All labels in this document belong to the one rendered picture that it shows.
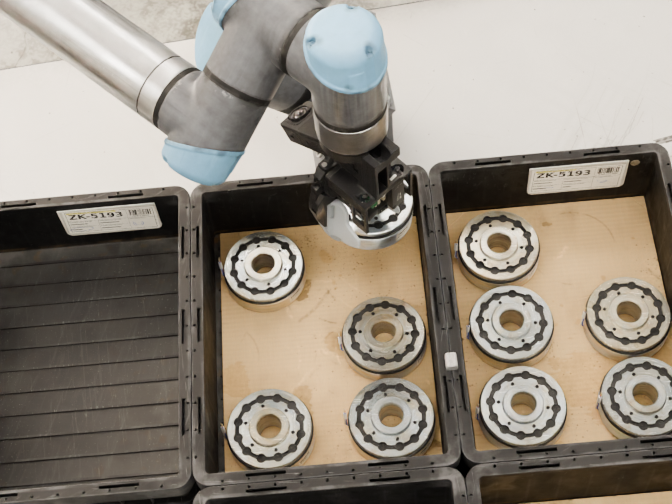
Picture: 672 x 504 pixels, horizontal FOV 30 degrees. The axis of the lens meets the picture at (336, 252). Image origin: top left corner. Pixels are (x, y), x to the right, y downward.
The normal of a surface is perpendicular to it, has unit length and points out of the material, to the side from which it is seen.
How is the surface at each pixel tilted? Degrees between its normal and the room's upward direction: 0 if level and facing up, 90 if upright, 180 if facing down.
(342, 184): 1
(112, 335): 0
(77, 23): 16
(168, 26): 0
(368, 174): 90
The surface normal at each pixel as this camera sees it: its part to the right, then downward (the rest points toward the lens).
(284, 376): -0.07, -0.49
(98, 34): -0.17, -0.25
